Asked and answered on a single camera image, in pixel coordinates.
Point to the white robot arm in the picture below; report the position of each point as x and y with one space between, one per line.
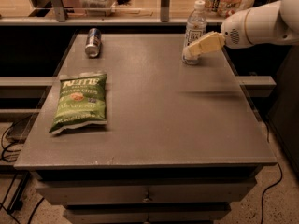
274 23

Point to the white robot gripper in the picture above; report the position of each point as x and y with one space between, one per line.
233 32

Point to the green kettle chips bag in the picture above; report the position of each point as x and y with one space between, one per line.
82 102

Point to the silver blue soda can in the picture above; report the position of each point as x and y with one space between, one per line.
93 43

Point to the grey metal shelf rail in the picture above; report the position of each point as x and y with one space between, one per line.
137 13

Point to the clear plastic storage box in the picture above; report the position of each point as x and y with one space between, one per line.
100 8

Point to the black metal stand leg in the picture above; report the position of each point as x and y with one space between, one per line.
19 180

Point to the grey drawer cabinet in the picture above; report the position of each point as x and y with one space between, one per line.
184 135

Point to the clear plastic water bottle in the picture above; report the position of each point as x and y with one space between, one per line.
196 23

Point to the round drawer knob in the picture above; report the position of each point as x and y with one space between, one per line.
147 199

